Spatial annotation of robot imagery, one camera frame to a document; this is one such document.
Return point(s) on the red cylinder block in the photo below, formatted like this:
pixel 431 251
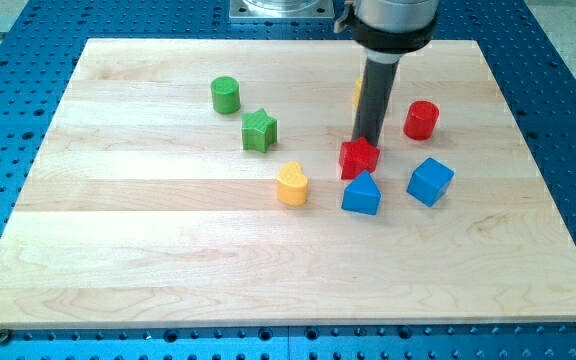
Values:
pixel 421 119

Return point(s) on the blue cube block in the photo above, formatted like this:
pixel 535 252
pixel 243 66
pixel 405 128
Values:
pixel 430 181

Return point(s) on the green cylinder block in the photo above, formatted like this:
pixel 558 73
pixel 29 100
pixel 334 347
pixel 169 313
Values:
pixel 225 95

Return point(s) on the green star block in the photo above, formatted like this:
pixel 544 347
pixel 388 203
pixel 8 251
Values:
pixel 258 130

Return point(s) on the yellow block behind rod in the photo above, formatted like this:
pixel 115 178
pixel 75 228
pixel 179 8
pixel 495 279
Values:
pixel 357 92

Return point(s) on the red star block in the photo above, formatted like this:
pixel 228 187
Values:
pixel 357 156

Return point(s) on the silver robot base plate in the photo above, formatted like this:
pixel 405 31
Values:
pixel 280 9

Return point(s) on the yellow heart block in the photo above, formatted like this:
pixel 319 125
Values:
pixel 292 184

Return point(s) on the left board corner screw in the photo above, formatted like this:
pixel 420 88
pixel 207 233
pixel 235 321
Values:
pixel 5 336

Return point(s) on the blue triangle block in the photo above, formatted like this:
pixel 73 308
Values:
pixel 362 195

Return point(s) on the light wooden board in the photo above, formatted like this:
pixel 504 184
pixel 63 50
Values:
pixel 142 209

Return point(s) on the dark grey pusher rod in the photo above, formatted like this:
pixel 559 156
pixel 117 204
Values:
pixel 377 82

